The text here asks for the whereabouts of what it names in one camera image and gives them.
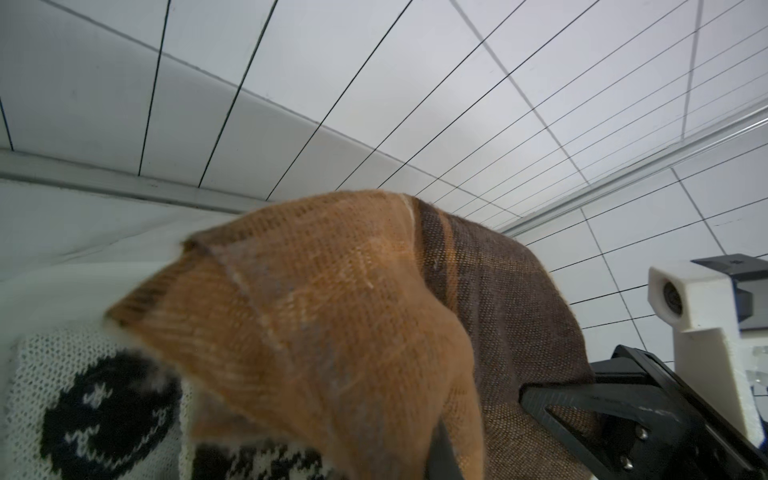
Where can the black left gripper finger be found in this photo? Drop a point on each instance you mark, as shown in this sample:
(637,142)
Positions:
(441,461)

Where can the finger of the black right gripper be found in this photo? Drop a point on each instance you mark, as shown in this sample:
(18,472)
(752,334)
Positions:
(639,420)

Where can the brown plaid scarf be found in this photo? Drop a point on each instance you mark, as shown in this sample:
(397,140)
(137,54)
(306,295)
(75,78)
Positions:
(356,324)

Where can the smiley face knit scarf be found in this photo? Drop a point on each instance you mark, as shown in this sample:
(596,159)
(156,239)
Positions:
(79,406)

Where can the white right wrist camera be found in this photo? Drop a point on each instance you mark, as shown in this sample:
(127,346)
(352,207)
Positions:
(717,310)

